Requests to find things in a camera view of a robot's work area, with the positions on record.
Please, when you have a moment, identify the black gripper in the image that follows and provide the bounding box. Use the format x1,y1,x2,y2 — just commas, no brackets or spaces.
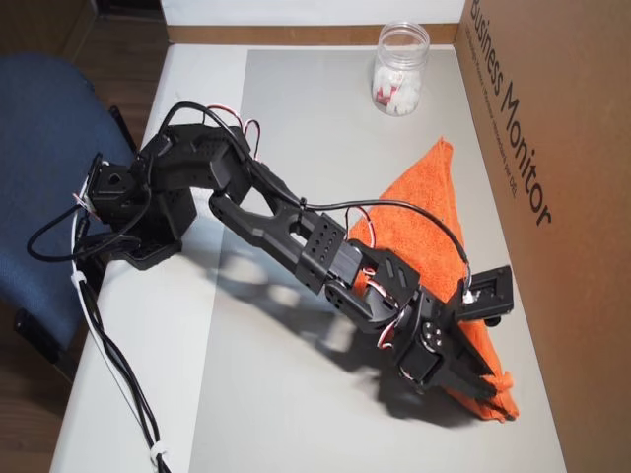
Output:
396,288,500,402

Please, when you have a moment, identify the orange terry towel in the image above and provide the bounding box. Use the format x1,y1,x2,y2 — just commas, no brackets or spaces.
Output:
347,137,519,424

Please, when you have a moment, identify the brown Business Monitor cardboard box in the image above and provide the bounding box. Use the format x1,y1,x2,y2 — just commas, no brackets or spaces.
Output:
456,0,631,473

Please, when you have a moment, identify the grey desk mat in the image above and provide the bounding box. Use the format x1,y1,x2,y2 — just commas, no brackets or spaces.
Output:
189,46,568,473

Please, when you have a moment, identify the clear plastic jar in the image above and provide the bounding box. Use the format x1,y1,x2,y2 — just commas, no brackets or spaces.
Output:
370,20,430,117

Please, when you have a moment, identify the black grid table clamp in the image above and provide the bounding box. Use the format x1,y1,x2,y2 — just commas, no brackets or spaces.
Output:
122,239,184,272

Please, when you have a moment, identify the blue office chair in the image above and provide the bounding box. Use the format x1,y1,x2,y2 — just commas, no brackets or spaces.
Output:
0,51,140,383

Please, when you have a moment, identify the black square wrist camera module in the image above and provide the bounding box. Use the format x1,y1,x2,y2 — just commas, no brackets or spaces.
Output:
456,264,515,327

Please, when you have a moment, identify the black camera cable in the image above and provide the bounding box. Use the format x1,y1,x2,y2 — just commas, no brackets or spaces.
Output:
298,195,473,297

